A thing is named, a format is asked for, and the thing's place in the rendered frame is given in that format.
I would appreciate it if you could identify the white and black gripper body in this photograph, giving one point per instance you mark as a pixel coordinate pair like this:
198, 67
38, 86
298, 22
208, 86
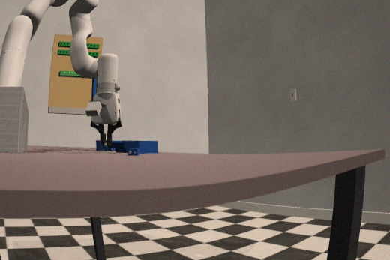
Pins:
110, 113

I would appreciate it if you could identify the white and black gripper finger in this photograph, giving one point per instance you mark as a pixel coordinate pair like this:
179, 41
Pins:
111, 128
102, 134

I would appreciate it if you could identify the blue nine-volt battery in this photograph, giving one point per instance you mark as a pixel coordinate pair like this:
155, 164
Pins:
133, 151

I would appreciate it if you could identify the blue three-compartment bin rack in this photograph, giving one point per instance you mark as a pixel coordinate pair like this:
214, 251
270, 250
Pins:
122, 146

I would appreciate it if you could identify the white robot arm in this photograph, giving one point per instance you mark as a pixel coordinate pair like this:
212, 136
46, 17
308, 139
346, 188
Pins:
22, 29

